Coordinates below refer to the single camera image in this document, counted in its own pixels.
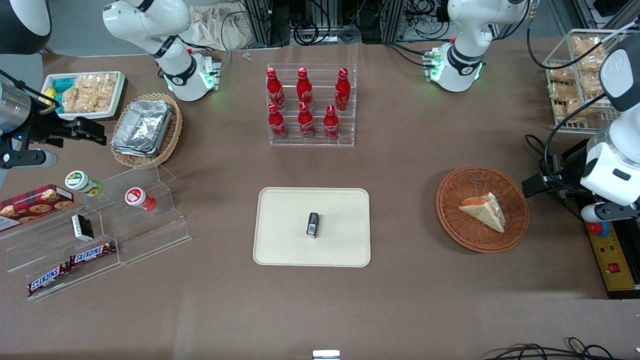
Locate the brown round wicker basket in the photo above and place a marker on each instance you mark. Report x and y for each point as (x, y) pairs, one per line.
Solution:
(460, 225)

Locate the beige plastic tray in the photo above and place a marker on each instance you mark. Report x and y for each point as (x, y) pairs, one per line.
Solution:
(285, 235)

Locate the clear acrylic step shelf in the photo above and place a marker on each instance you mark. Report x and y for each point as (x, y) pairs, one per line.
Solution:
(150, 235)

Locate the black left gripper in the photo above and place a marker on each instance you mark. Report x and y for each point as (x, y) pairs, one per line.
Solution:
(563, 172)

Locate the clear rice cracker bag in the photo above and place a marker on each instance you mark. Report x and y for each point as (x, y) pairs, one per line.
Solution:
(90, 92)

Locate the green lidded cup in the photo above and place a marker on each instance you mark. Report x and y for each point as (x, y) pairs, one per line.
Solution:
(82, 182)

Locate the red emergency stop button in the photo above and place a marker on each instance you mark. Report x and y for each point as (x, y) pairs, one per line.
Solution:
(599, 229)

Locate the small black glossy box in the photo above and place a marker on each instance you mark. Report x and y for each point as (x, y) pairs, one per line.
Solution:
(312, 225)

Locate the yellow snack packet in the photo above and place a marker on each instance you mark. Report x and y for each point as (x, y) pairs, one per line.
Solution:
(49, 96)

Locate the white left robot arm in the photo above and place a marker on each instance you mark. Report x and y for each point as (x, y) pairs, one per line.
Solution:
(465, 50)

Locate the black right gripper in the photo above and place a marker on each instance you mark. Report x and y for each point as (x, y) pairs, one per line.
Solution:
(41, 127)

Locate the red lidded cup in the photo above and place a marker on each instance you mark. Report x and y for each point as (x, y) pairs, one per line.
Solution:
(140, 198)

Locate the yellow emergency stop box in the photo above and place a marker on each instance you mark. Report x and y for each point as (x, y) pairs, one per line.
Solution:
(612, 255)

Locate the beige cloth bag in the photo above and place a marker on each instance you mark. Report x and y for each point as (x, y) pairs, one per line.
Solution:
(215, 27)

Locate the triangular sandwich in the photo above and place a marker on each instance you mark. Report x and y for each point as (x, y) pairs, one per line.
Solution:
(487, 212)

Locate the teal snack packet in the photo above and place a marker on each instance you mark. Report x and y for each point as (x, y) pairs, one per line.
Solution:
(62, 85)

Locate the white rectangular snack tray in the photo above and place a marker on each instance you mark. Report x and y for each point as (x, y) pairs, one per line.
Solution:
(120, 95)

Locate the red cola bottle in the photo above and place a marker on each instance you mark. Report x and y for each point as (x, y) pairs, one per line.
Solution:
(331, 125)
(275, 90)
(276, 125)
(306, 122)
(304, 90)
(342, 92)

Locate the brown snickers bar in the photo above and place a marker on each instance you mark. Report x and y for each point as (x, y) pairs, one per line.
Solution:
(92, 253)
(47, 280)

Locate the stacked aluminium foil trays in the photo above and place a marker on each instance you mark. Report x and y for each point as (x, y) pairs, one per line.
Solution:
(142, 127)

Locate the light oval wicker basket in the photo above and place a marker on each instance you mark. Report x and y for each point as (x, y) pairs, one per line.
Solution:
(170, 140)

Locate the red cookie box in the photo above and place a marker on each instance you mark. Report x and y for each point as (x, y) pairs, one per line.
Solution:
(35, 205)

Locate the clear acrylic bottle rack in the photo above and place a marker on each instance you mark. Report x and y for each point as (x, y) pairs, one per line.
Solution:
(320, 142)

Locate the black and white small box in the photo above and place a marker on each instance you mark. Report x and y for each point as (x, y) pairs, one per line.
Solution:
(82, 227)

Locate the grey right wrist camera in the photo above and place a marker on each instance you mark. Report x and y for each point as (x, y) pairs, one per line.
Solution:
(27, 159)

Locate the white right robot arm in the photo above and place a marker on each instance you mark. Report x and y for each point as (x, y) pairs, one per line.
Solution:
(175, 65)

